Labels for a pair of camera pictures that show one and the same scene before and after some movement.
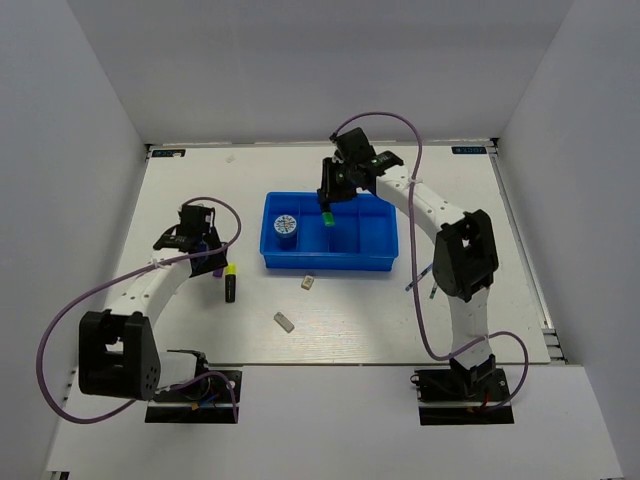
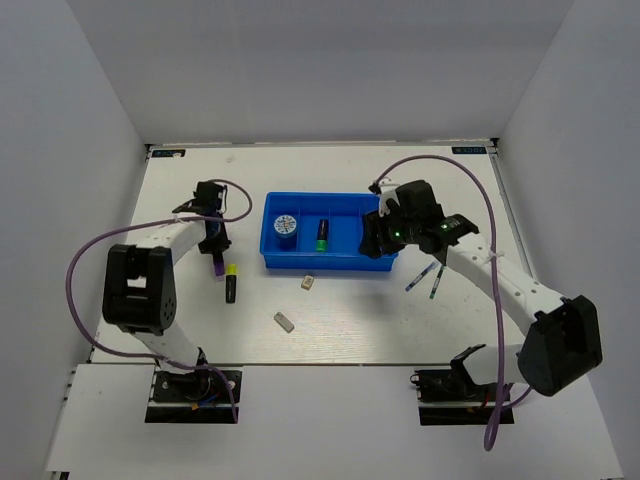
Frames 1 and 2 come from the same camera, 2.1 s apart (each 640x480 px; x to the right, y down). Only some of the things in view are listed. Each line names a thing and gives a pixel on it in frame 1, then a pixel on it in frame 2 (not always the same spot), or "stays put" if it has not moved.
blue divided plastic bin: x=365 y=236 stays put
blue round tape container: x=285 y=229 stays put
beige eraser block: x=307 y=282 stays put
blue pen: x=421 y=274 stays put
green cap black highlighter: x=327 y=214 → x=322 y=236
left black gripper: x=218 y=260 → x=222 y=242
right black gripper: x=328 y=191 → x=373 y=224
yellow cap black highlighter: x=230 y=283 stays put
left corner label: x=172 y=153 stays put
